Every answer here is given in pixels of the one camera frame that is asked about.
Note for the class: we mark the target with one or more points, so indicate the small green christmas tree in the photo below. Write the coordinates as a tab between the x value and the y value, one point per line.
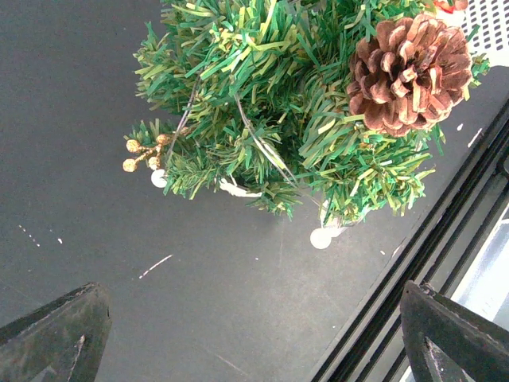
261	91

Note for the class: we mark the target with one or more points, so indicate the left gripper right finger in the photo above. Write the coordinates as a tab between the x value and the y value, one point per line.
444	341

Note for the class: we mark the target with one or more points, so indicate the brown pine cone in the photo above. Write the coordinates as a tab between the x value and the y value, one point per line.
409	75

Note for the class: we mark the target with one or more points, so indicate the gold glitter twig ornament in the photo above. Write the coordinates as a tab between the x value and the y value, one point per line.
148	144

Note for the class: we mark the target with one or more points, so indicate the white perforated plastic basket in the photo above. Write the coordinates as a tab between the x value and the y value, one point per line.
485	24

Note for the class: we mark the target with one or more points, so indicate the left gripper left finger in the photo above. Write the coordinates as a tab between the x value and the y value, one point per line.
63	340

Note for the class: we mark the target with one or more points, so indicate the red berry sprig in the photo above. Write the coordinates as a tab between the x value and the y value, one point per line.
451	6

